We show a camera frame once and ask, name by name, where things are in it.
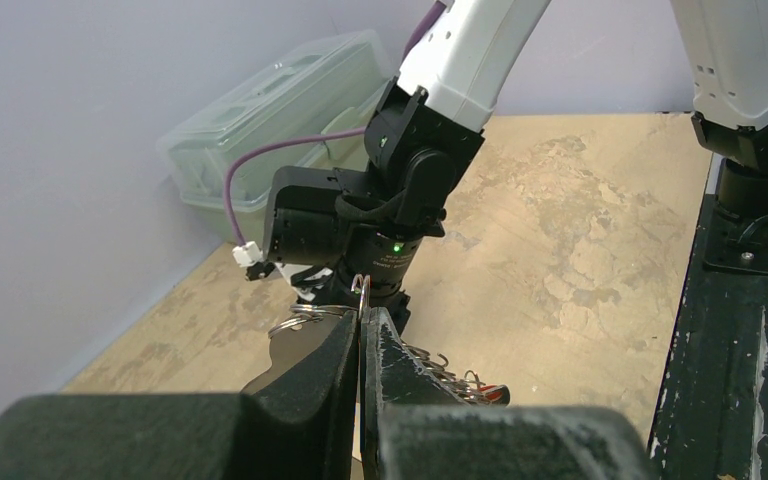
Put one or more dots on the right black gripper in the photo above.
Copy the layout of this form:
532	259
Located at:
337	224

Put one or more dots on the green plastic storage box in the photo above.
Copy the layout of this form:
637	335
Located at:
323	86

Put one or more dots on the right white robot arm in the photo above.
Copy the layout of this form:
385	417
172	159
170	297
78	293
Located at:
428	125

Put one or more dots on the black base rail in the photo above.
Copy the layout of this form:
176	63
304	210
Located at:
711	417

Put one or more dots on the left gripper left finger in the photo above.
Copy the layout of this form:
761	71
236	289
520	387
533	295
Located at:
300	426

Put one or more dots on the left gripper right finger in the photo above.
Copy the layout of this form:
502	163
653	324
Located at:
413	427

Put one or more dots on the silver foot-shaped keyring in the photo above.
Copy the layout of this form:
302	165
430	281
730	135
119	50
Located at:
311	344

